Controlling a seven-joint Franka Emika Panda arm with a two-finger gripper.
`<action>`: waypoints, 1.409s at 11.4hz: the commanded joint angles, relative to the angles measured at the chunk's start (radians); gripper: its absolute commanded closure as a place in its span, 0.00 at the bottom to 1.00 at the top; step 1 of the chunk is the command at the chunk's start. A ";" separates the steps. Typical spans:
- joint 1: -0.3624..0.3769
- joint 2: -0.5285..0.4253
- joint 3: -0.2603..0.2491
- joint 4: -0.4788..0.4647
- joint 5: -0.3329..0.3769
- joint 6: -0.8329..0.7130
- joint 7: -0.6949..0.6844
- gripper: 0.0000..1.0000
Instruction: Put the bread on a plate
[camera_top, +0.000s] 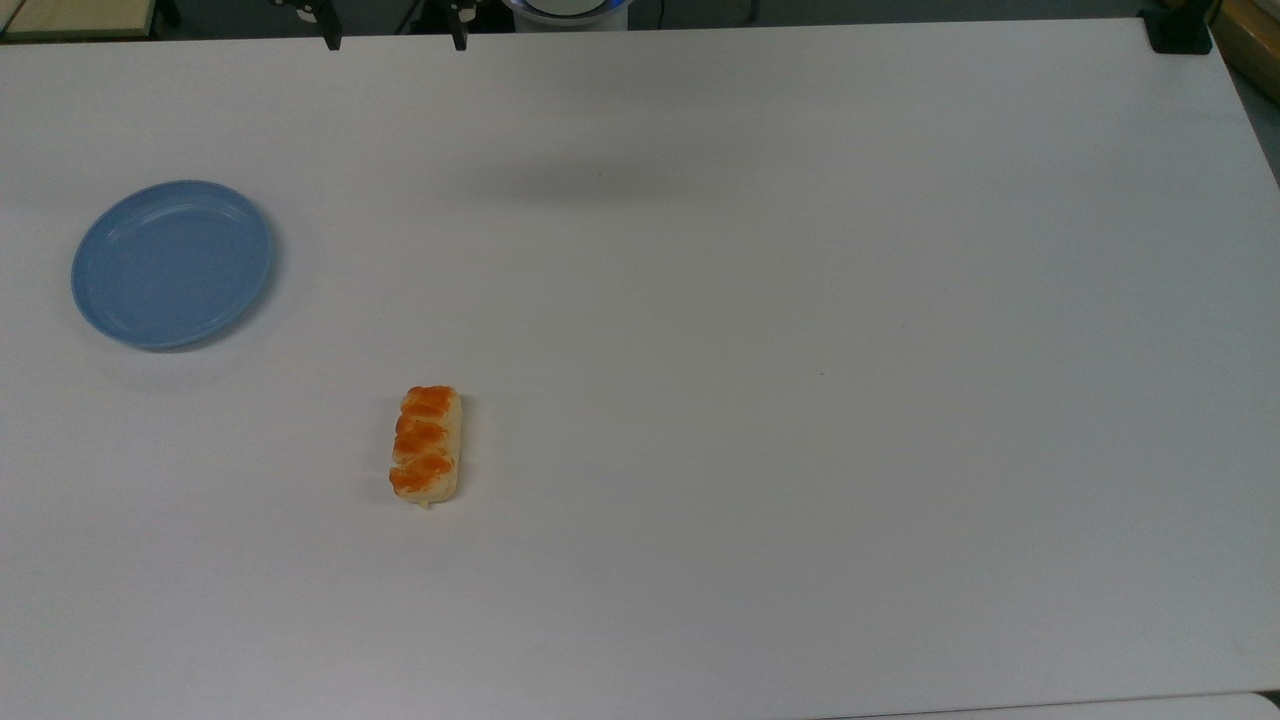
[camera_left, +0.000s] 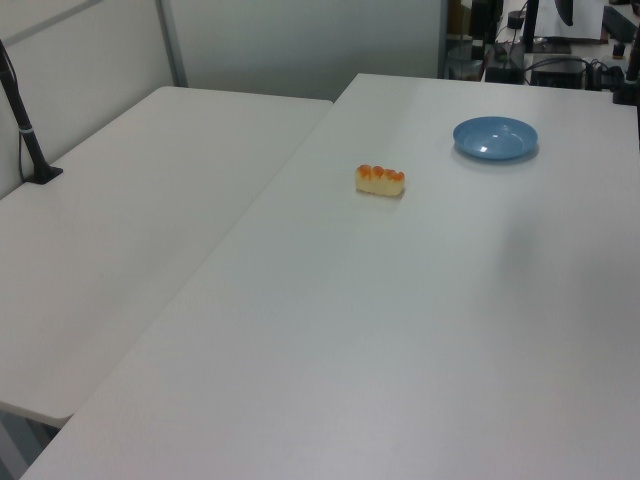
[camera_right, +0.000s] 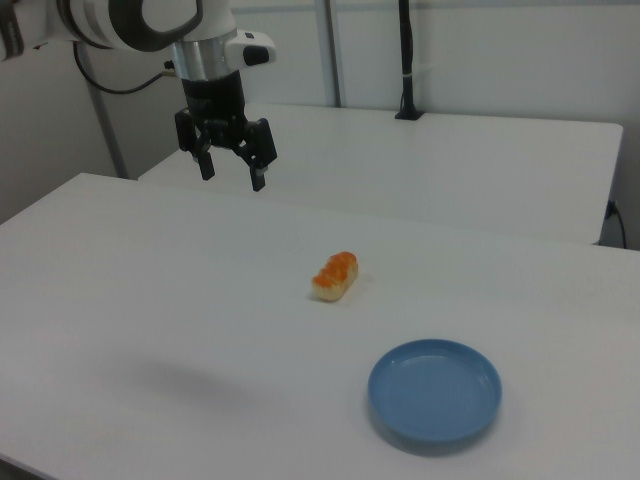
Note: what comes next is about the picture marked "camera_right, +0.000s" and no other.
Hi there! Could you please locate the black camera pole with base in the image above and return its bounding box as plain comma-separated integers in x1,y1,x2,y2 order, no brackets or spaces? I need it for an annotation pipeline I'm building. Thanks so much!
394,0,427,122

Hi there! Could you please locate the blue round plate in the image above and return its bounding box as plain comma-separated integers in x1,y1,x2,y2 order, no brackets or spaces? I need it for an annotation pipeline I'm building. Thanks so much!
367,338,503,444

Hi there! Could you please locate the orange glazed bread loaf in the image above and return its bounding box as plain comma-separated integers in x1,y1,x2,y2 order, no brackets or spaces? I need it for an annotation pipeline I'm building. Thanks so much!
309,251,362,304

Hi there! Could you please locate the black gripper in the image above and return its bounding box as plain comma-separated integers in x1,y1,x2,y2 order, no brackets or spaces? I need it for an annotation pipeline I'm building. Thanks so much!
173,69,279,193

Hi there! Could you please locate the grey partition post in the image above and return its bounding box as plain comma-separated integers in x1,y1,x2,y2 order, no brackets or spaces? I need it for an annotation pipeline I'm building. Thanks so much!
313,0,347,108

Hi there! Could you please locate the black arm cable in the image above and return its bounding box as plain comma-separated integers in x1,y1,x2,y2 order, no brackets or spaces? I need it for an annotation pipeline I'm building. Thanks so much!
73,42,177,96

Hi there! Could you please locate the black wall cable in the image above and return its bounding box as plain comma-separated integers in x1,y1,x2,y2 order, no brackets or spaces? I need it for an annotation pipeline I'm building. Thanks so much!
610,201,630,249

